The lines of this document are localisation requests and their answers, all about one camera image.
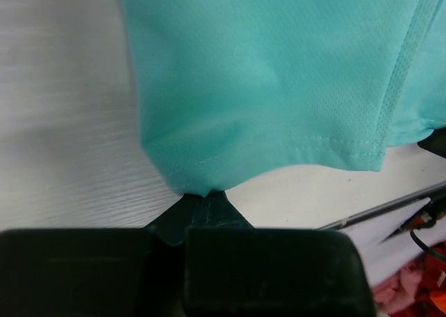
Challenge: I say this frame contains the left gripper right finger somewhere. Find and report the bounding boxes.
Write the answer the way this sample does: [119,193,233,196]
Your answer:
[184,192,376,316]

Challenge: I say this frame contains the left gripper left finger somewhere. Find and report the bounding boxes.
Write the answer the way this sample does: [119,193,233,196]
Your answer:
[1,194,206,316]

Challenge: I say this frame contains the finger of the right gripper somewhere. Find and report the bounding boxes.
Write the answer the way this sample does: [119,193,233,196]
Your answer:
[417,128,446,157]

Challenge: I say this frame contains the teal t shirt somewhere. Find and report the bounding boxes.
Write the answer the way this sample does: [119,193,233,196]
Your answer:
[119,0,445,196]

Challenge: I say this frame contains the red and pink clutter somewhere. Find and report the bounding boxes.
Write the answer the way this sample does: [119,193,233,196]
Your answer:
[372,212,446,317]

